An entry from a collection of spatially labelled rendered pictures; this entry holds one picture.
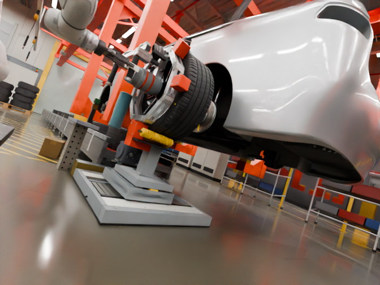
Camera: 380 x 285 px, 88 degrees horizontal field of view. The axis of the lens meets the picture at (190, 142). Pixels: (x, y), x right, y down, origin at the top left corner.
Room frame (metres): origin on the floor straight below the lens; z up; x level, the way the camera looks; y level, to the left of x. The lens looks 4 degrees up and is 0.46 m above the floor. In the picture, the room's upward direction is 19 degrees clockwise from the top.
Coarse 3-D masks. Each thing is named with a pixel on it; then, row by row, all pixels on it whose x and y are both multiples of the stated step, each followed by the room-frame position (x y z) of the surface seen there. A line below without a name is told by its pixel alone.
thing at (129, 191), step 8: (112, 168) 1.62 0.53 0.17; (104, 176) 1.55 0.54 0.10; (112, 176) 1.44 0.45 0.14; (120, 176) 1.46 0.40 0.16; (112, 184) 1.40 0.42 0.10; (120, 184) 1.31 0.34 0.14; (128, 184) 1.34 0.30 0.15; (120, 192) 1.28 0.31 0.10; (128, 192) 1.21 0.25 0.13; (136, 192) 1.25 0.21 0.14; (144, 192) 1.28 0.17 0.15; (152, 192) 1.32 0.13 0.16; (160, 192) 1.36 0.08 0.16; (168, 192) 1.49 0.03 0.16; (144, 200) 1.30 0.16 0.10; (152, 200) 1.33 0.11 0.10; (160, 200) 1.38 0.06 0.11; (168, 200) 1.42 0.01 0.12
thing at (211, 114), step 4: (212, 104) 1.69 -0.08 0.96; (212, 108) 1.68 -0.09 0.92; (208, 112) 1.70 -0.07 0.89; (212, 112) 1.66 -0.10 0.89; (216, 112) 1.67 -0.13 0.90; (208, 116) 1.69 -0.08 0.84; (212, 116) 1.65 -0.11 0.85; (204, 120) 1.71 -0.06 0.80; (208, 120) 1.67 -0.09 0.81; (212, 120) 1.67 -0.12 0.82; (200, 124) 1.74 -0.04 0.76; (204, 124) 1.70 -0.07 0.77; (208, 124) 1.66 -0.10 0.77; (196, 128) 1.76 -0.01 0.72; (200, 128) 1.72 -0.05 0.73; (204, 128) 1.69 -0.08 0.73; (196, 132) 1.78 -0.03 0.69; (200, 132) 1.74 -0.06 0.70
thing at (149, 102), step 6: (168, 60) 1.43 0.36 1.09; (168, 66) 1.49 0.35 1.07; (168, 72) 1.55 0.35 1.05; (162, 78) 1.48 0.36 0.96; (168, 78) 1.40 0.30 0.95; (162, 84) 1.45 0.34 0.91; (162, 90) 1.49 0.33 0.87; (144, 96) 1.59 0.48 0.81; (150, 96) 1.55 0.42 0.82; (156, 96) 1.46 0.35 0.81; (144, 102) 1.58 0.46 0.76; (150, 102) 1.62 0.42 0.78; (156, 102) 1.43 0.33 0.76; (144, 108) 1.57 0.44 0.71; (150, 108) 1.50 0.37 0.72; (168, 108) 1.25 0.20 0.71; (144, 114) 1.52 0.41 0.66; (162, 114) 1.28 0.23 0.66
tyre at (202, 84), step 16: (192, 64) 1.19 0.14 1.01; (192, 80) 1.17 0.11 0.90; (208, 80) 1.27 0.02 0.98; (192, 96) 1.19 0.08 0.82; (208, 96) 1.27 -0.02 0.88; (176, 112) 1.19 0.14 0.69; (192, 112) 1.24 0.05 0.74; (160, 128) 1.28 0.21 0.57; (176, 128) 1.30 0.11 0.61; (192, 128) 1.33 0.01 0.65
